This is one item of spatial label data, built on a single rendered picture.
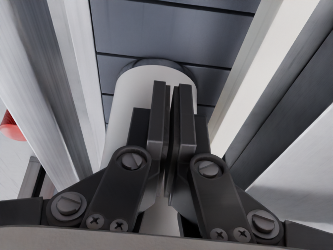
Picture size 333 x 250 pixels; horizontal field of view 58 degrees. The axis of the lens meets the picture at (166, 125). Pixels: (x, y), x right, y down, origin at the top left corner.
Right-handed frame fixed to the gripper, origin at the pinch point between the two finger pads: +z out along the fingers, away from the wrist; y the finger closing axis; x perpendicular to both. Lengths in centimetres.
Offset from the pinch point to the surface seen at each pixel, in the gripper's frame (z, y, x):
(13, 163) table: 21.9, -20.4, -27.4
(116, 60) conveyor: 6.9, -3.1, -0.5
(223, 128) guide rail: 3.8, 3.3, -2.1
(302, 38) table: 11.9, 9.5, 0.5
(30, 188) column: 16.3, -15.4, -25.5
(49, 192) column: 16.0, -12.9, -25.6
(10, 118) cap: 13.5, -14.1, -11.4
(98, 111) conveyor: 9.1, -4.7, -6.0
